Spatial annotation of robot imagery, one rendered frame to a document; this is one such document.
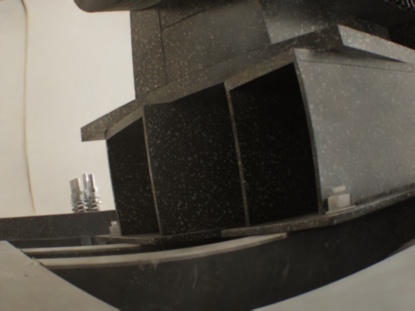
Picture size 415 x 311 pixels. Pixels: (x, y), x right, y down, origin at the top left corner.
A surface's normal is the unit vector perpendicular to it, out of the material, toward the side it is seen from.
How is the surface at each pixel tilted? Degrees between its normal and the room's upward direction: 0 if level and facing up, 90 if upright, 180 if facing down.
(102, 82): 90
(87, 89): 90
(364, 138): 90
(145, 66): 90
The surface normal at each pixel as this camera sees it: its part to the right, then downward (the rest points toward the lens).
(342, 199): 0.13, -0.10
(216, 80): -0.80, 0.07
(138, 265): 0.39, -0.13
